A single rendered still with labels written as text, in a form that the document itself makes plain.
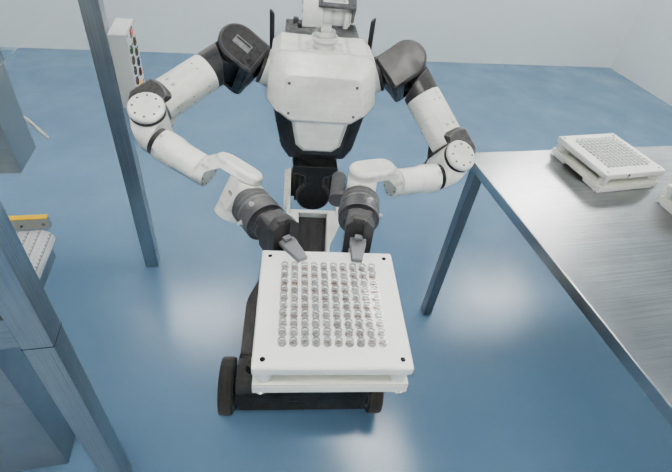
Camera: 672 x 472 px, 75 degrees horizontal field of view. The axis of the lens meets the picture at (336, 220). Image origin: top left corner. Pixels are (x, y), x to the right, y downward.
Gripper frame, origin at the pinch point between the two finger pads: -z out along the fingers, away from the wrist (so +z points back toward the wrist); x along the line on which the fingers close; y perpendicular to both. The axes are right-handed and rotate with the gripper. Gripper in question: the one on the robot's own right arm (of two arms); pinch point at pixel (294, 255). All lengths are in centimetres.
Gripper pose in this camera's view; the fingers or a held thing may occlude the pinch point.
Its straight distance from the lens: 84.1
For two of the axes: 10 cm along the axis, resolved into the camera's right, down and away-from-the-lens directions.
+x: -1.0, 7.7, 6.3
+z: -5.8, -5.6, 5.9
